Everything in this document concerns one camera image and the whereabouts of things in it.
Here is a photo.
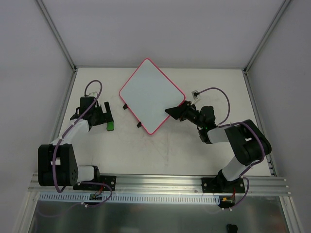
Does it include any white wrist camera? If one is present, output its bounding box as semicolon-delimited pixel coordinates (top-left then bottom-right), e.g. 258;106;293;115
191;90;200;105
88;91;98;98

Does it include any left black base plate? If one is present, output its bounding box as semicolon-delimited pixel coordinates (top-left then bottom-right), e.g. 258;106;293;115
73;175;117;192

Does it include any left aluminium frame post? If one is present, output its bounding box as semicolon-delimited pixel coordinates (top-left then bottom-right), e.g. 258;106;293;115
35;0;76;72

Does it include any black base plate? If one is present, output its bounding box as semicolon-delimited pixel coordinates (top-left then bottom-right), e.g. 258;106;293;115
73;175;117;192
201;177;245;194

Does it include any green bone-shaped eraser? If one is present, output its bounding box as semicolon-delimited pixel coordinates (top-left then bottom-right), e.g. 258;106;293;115
106;121;114;132

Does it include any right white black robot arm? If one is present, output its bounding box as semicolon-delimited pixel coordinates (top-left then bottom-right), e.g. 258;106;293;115
165;101;272;192

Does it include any white slotted cable duct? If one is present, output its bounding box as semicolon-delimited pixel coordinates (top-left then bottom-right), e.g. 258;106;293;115
38;192;220;205

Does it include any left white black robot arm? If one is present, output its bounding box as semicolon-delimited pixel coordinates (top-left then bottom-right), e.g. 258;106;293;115
38;96;114;189

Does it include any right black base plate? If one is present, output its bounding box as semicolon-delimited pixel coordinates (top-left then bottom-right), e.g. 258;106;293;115
201;177;245;194

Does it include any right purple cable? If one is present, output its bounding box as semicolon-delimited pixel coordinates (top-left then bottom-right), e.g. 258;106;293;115
197;87;267;211

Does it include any pink framed whiteboard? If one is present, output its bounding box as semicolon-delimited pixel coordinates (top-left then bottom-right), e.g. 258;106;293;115
119;58;186;135

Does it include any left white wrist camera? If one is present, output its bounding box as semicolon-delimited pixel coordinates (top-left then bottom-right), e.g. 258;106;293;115
88;91;98;98

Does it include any right aluminium frame post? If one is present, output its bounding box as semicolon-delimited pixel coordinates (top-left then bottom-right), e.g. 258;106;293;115
243;0;292;74

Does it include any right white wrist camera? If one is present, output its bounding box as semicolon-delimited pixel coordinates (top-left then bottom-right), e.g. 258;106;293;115
191;90;200;105

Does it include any black object bottom edge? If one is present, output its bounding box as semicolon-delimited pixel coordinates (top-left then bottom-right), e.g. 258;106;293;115
226;224;238;233

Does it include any aluminium mounting rail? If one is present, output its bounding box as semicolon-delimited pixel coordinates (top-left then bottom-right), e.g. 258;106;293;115
28;171;292;195

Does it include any aluminium frame post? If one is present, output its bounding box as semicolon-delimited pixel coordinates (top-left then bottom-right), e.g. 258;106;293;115
243;0;292;74
35;0;76;72

